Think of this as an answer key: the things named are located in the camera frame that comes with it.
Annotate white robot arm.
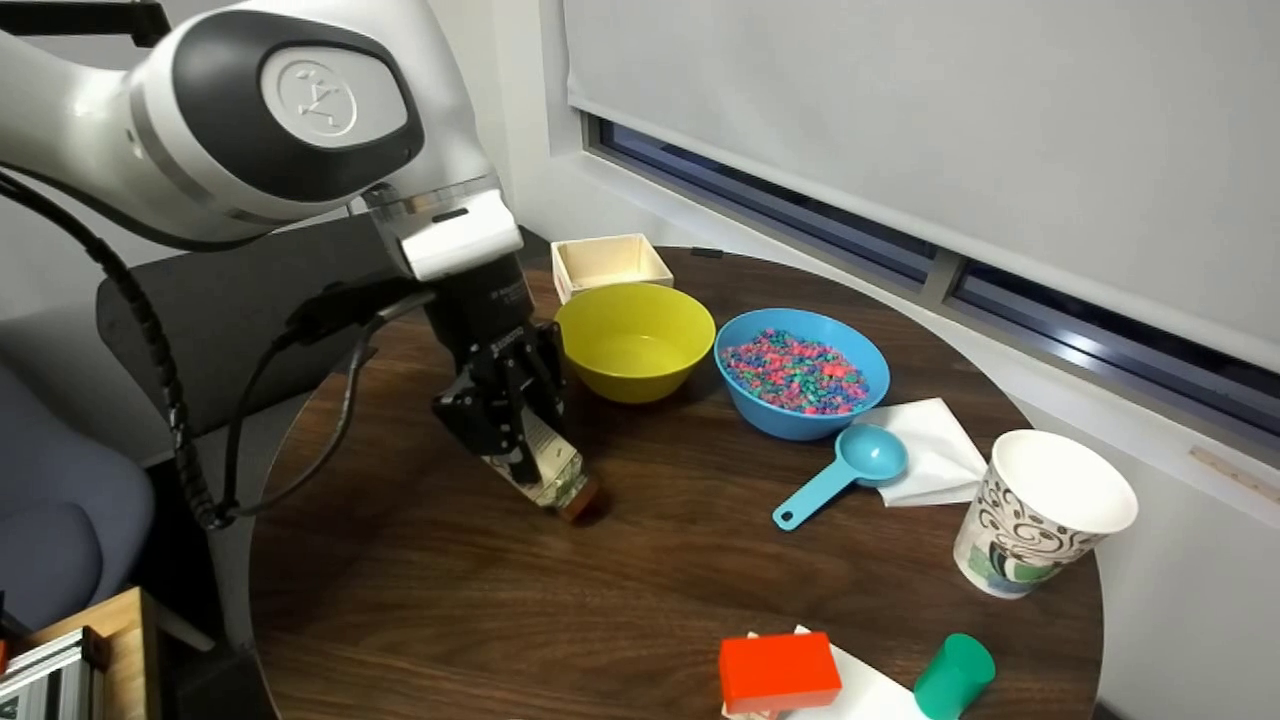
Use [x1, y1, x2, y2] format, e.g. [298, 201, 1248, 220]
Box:
[0, 0, 527, 362]

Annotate green cylinder block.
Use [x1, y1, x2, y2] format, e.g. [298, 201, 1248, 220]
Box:
[913, 631, 997, 720]

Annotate wooden equipment cart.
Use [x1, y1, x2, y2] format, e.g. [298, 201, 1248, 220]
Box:
[0, 587, 161, 720]

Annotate patterned paper cup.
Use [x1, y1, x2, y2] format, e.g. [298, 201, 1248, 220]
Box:
[954, 430, 1142, 602]

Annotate blue bowl of beads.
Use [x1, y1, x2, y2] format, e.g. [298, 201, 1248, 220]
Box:
[713, 308, 894, 440]

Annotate brown-lidded glass spice jar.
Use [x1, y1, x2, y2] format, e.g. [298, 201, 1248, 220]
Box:
[509, 410, 606, 526]

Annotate white napkin under scoop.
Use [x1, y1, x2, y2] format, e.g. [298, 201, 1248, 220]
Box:
[869, 397, 990, 510]

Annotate teal measuring scoop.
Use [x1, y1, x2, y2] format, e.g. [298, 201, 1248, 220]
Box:
[772, 426, 910, 533]

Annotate white wooden box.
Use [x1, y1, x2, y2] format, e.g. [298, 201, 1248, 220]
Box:
[553, 231, 674, 306]

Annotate orange block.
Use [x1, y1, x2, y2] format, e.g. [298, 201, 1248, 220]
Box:
[716, 631, 844, 714]

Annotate grey office chair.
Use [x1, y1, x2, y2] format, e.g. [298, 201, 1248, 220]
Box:
[0, 363, 155, 629]

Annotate white folded napkin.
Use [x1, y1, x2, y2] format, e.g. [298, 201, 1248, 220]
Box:
[719, 639, 929, 720]

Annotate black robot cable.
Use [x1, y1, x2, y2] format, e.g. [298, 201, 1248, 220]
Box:
[0, 167, 444, 537]

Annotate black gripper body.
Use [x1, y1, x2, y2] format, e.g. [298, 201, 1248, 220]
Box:
[430, 258, 540, 431]

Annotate round wooden table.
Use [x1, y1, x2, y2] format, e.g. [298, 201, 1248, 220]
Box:
[252, 315, 1105, 720]

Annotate white roller blind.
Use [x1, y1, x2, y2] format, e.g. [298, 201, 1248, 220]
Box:
[565, 0, 1280, 369]

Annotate yellow plastic bowl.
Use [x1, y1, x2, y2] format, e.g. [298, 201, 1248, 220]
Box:
[557, 283, 716, 403]

